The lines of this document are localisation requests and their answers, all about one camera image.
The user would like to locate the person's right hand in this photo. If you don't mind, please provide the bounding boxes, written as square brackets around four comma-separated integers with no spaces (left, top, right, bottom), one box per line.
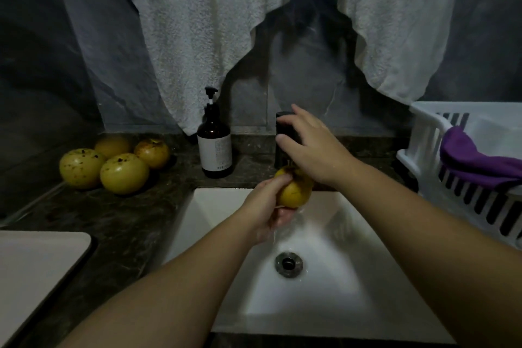
[275,104,362,190]

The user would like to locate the person's left hand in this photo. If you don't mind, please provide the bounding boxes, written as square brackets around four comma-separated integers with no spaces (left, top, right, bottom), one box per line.
[239,172,300,245]

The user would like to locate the spotted yellow apple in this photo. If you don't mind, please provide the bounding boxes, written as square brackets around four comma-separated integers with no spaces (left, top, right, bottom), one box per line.
[275,166,315,210]

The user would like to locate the black faucet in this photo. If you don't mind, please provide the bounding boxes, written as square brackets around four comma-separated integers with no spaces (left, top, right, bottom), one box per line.
[275,110,305,169]

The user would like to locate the dark soap pump bottle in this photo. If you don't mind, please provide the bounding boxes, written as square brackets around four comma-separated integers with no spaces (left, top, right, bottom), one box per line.
[196,86,234,179]

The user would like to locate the group of yellow apples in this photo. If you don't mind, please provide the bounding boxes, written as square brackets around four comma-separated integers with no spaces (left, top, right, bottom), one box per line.
[59,134,172,196]

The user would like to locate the purple cloth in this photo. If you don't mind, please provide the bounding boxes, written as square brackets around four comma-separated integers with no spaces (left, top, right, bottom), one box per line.
[440,125,522,190]

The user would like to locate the beige plastic tray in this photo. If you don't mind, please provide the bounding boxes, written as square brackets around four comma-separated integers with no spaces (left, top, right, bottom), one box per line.
[0,230,93,348]

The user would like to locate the person's right forearm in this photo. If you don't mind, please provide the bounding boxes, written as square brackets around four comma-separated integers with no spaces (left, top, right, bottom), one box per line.
[338,160,522,348]

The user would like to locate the person's left forearm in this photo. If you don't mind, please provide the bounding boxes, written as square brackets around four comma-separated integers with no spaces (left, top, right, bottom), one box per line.
[57,213,258,348]

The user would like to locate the metal sink drain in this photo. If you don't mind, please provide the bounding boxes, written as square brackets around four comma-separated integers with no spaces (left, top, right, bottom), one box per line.
[275,251,305,278]

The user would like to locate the white plastic basket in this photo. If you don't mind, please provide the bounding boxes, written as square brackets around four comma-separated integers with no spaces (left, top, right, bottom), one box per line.
[396,101,522,251]

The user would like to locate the white sink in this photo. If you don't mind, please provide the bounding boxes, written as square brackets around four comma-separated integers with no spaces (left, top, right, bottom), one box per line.
[163,188,458,345]

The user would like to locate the white hanging towel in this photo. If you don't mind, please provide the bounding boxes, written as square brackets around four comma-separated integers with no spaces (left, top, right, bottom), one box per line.
[100,0,470,135]

